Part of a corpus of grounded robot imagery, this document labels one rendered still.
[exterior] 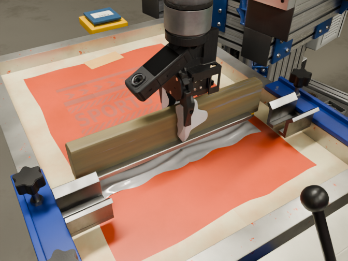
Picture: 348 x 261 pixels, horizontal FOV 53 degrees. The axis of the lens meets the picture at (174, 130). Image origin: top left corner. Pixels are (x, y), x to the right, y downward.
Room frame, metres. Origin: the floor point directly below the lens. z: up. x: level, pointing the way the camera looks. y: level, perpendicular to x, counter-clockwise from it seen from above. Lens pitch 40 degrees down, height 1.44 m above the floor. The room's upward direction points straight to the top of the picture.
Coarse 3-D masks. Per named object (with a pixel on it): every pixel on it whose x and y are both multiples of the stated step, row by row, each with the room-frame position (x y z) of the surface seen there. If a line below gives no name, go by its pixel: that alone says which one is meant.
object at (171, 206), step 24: (48, 72) 0.82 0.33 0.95; (72, 72) 0.82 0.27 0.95; (96, 72) 0.82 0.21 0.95; (48, 96) 0.70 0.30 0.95; (48, 120) 0.61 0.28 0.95; (72, 120) 0.61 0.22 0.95; (192, 168) 0.46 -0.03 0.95; (120, 192) 0.41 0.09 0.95; (144, 192) 0.41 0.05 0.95; (168, 192) 0.41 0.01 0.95; (192, 192) 0.41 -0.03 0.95; (216, 192) 0.41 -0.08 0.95; (120, 216) 0.35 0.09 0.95; (144, 216) 0.35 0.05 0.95; (168, 216) 0.35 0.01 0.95; (192, 216) 0.35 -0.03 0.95; (216, 216) 0.35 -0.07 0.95; (120, 240) 0.31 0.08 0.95; (144, 240) 0.31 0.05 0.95; (168, 240) 0.31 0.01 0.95
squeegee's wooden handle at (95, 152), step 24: (216, 96) 0.56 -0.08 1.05; (240, 96) 0.58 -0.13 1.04; (144, 120) 0.49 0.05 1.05; (168, 120) 0.50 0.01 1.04; (216, 120) 0.55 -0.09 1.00; (72, 144) 0.42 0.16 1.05; (96, 144) 0.43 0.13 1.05; (120, 144) 0.45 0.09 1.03; (144, 144) 0.47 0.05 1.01; (72, 168) 0.41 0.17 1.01; (96, 168) 0.42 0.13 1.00
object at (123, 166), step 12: (228, 120) 0.57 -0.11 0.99; (240, 120) 0.57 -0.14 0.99; (204, 132) 0.53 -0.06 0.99; (216, 132) 0.54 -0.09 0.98; (168, 144) 0.49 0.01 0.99; (180, 144) 0.49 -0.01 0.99; (144, 156) 0.46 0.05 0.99; (156, 156) 0.47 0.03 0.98; (108, 168) 0.43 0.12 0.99; (120, 168) 0.43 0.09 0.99
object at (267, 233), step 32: (128, 32) 1.00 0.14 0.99; (160, 32) 1.05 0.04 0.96; (0, 64) 0.81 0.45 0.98; (32, 64) 0.85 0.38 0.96; (224, 64) 0.81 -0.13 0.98; (0, 96) 0.65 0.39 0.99; (320, 128) 0.54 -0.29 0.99; (32, 160) 0.45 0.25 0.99; (256, 224) 0.31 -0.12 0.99; (288, 224) 0.31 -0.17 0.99; (192, 256) 0.26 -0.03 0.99; (224, 256) 0.26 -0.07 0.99; (256, 256) 0.27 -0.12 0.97
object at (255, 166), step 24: (144, 48) 0.96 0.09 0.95; (240, 144) 0.53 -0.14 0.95; (264, 144) 0.53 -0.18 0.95; (288, 144) 0.53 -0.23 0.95; (216, 168) 0.46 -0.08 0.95; (240, 168) 0.46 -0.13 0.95; (264, 168) 0.46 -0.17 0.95; (288, 168) 0.46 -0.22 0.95; (240, 192) 0.41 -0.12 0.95; (264, 192) 0.41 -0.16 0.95
